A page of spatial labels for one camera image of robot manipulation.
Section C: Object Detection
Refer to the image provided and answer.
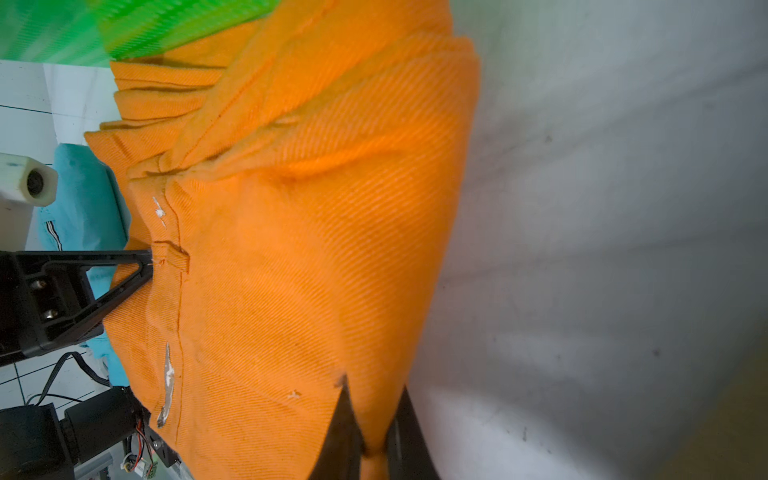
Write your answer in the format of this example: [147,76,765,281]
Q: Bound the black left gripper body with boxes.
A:
[1,251,105,366]

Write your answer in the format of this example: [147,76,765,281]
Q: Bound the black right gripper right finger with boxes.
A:
[386,389,440,480]

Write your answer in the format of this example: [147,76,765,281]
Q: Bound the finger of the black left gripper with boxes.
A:
[56,250,155,337]

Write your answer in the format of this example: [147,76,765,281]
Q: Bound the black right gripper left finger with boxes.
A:
[308,376,364,480]

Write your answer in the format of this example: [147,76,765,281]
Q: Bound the teal pants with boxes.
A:
[37,142,133,388]

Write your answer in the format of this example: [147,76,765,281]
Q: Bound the orange pants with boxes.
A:
[86,1,480,479]

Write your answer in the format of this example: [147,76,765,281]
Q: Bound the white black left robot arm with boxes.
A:
[1,250,180,479]

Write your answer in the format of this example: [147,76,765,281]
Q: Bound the green plastic basket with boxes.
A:
[1,0,278,67]

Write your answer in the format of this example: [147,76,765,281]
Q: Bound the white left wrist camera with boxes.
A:
[0,153,59,251]

